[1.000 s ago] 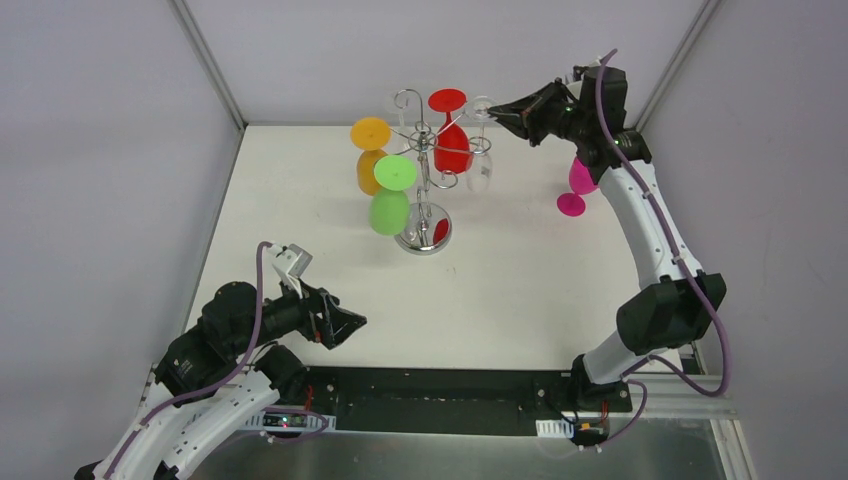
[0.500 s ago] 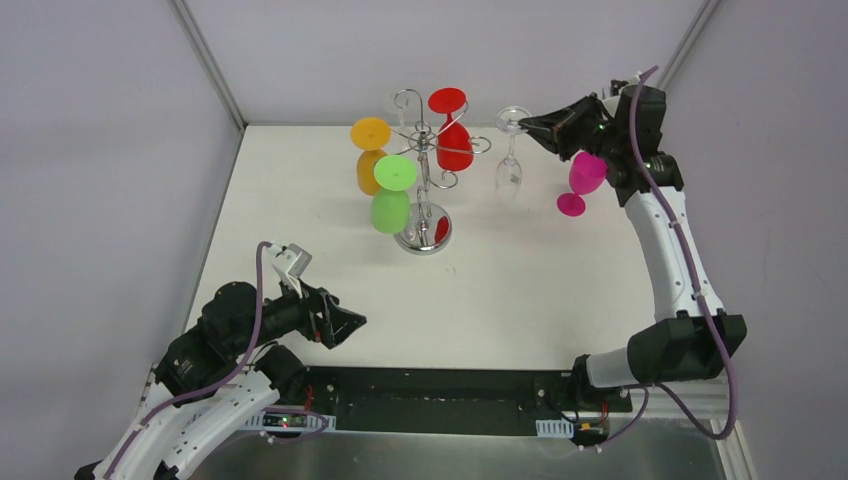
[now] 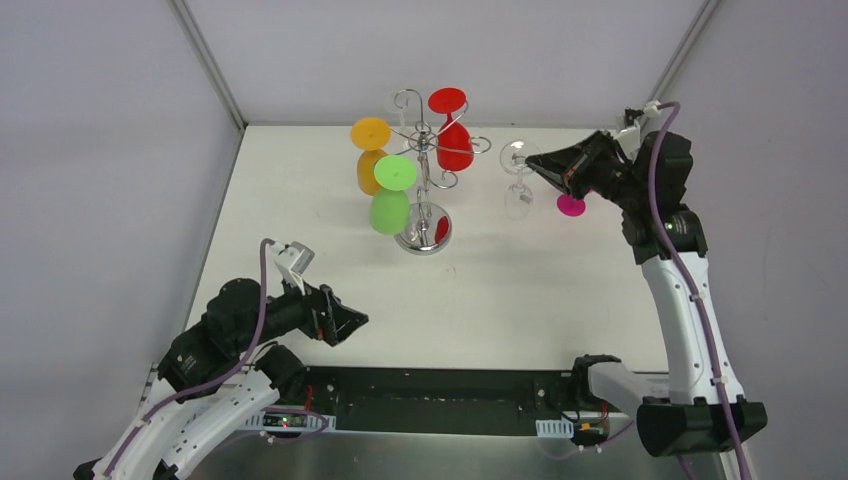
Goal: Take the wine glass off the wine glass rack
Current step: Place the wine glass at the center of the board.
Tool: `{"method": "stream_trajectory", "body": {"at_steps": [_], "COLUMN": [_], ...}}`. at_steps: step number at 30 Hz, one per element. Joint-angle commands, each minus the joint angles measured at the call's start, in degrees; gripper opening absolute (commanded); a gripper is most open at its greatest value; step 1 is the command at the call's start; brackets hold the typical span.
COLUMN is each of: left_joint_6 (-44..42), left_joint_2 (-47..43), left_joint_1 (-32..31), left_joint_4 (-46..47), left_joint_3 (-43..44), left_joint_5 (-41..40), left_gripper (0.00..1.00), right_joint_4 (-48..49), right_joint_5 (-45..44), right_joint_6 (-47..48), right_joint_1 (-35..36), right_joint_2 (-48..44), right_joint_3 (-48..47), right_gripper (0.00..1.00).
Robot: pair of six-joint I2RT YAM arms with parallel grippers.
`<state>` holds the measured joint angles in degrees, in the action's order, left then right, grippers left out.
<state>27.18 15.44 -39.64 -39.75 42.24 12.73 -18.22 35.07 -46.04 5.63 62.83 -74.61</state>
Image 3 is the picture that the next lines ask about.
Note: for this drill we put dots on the chrome wine glass rack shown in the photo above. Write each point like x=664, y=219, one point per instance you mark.
x=430, y=226

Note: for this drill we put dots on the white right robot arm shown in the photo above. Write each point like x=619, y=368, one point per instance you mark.
x=702, y=407

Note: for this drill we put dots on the clear wine glass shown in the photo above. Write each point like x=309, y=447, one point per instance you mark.
x=519, y=197
x=397, y=104

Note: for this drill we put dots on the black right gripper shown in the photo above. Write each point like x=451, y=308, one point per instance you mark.
x=597, y=162

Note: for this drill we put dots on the green plastic wine glass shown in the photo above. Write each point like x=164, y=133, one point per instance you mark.
x=389, y=208

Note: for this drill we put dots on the orange plastic wine glass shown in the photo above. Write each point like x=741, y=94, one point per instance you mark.
x=370, y=135

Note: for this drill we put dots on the red plastic wine glass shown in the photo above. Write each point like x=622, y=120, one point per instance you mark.
x=454, y=150

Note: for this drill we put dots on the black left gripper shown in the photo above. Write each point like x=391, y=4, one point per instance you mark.
x=324, y=313

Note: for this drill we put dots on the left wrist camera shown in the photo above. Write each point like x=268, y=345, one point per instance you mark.
x=292, y=260

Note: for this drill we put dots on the magenta plastic wine glass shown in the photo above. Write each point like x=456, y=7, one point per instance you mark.
x=570, y=206

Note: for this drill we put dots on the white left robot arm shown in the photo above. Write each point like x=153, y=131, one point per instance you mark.
x=209, y=381

